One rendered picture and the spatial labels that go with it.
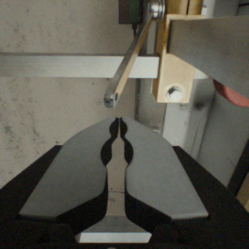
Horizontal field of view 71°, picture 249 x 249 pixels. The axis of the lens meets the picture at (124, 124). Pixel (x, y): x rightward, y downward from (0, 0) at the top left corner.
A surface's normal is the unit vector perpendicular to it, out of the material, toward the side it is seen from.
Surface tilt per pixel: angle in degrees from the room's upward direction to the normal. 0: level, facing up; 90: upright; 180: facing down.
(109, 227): 90
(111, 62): 0
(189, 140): 0
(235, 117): 90
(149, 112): 0
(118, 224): 90
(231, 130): 90
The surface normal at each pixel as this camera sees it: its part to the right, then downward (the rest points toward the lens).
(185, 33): -1.00, -0.01
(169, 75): 0.00, 0.49
